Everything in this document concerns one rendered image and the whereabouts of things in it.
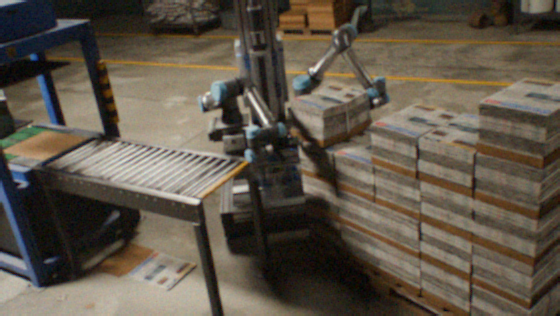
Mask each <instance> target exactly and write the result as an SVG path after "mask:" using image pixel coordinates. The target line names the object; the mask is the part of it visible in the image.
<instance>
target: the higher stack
mask: <svg viewBox="0 0 560 316"><path fill-rule="evenodd" d="M503 90H504V91H503ZM478 107H479V110H478V111H479V112H478V115H479V119H478V121H479V122H478V124H479V125H478V127H479V139H478V140H477V142H478V143H483V144H486V145H490V146H492V147H496V148H503V149H506V150H509V151H512V152H515V153H519V154H526V155H529V156H533V157H537V158H540V159H545V157H546V156H548V155H549V154H551V153H553V152H554V151H556V150H557V149H558V148H560V82H554V81H548V80H542V79H535V80H534V79H524V80H521V81H519V82H517V83H515V84H514V85H512V86H509V87H508V88H507V89H503V88H502V89H501V92H497V93H495V94H493V95H491V96H490V97H488V98H485V99H483V100H482V101H480V102H479V106H478ZM476 156H477V158H476V163H475V164H476V166H475V167H476V168H475V169H476V170H475V173H476V175H475V177H476V180H477V182H476V186H477V187H476V188H475V189H476V191H478V192H480V193H483V194H488V195H491V196H493V197H496V198H498V199H503V200H506V201H509V202H511V203H514V204H516V205H521V206H524V207H526V208H529V209H532V210H534V211H538V215H539V211H540V210H541V209H542V208H543V207H545V205H548V204H549V203H550V202H551V201H552V200H554V199H555V198H556V197H557V196H558V195H559V194H560V157H558V158H557V159H556V160H554V161H552V162H551V163H550V164H549V165H546V166H545V167H544V168H543V169H540V168H537V167H534V166H531V165H524V164H521V163H518V162H515V161H511V160H505V159H502V158H498V157H495V156H492V155H489V154H482V153H477V154H476ZM473 206H474V209H473V211H475V212H474V215H475V219H474V220H475V221H474V222H473V224H474V225H473V234H474V236H476V237H479V238H481V239H485V240H487V241H490V242H492V243H494V244H497V245H501V246H503V247H505V248H508V249H509V250H513V251H516V252H518V253H521V254H522V255H525V256H529V257H531V258H533V259H535V258H536V257H538V256H539V254H540V253H541V252H542V251H544V250H545V249H546V248H547V247H548V246H549V245H551V243H552V242H553V241H554V240H556V241H557V238H558V237H559V236H560V203H559V204H557V205H556V206H555V207H553V208H552V209H551V211H548V212H547V213H546V214H545V215H544V216H543V217H541V218H539V220H535V219H533V218H530V217H527V216H522V215H520V214H517V213H515V212H512V211H507V210H505V209H503V208H500V207H497V206H495V205H490V204H487V203H485V202H482V201H479V200H477V199H475V200H474V204H473ZM556 241H555V242H556ZM473 254H474V255H473V263H472V264H473V266H474V268H473V271H474V273H473V277H474V278H479V279H480V280H482V281H484V282H486V283H488V284H492V285H493V286H495V287H497V288H498V289H501V290H504V291H506V292H508V293H510V294H512V295H514V296H517V297H520V298H522V299H523V300H525V301H528V302H532V301H533V300H534V298H535V297H537V296H538V295H539V294H540V293H541V292H542V291H544V290H545V289H546V287H547V286H549V285H550V284H551V283H552V281H553V280H555V279H556V278H557V277H558V276H559V275H560V244H558V245H557V246H556V247H555V248H554V249H553V250H552V251H551V252H550V253H548V254H547V255H546V256H545V257H544V258H543V259H542V260H541V261H540V262H539V263H537V264H536V265H535V266H534V267H531V266H529V265H527V264H525V263H522V262H518V261H516V260H514V259H512V258H509V257H508V256H503V255H501V254H499V253H497V252H495V251H493V250H489V249H486V248H485V247H482V246H480V245H478V244H473ZM472 287H473V289H472V290H473V298H472V300H473V303H472V304H471V311H472V312H471V314H472V316H553V315H556V314H557V313H558V312H559V310H560V282H559V283H558V284H557V285H556V286H554V287H553V288H552V290H551V291H549V292H548V293H547V294H546V296H545V297H543V298H541V299H540V301H539V302H538V303H536V304H535V305H534V307H533V308H531V309H530V310H528V309H527V308H523V307H522V306H519V305H517V304H516V303H514V302H510V301H509V300H506V299H504V298H503V297H501V296H498V295H495V294H493V293H492V292H490V291H488V290H485V289H482V288H480V287H479V286H477V285H475V284H474V285H473V286H472Z"/></svg>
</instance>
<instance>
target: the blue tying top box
mask: <svg viewBox="0 0 560 316"><path fill-rule="evenodd" d="M47 1H48V0H0V42H3V41H6V40H9V39H15V38H18V37H21V36H24V35H27V34H30V33H35V32H39V31H41V30H45V29H47V28H53V27H56V26H58V23H57V18H56V14H55V11H54V8H53V5H52V3H51V1H50V3H49V4H47Z"/></svg>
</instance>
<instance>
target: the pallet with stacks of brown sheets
mask: <svg viewBox="0 0 560 316"><path fill-rule="evenodd" d="M290 3H291V8H292V10H291V11H287V12H286V13H283V14H280V15H279V16H280V25H281V26H280V27H278V28H276V34H281V37H332V34H333V32H334V31H336V30H337V29H339V28H340V27H342V26H343V25H351V22H352V20H353V17H354V12H355V7H354V0H290ZM292 30H303V35H301V34H286V32H290V31H292ZM314 30H318V31H331V35H314Z"/></svg>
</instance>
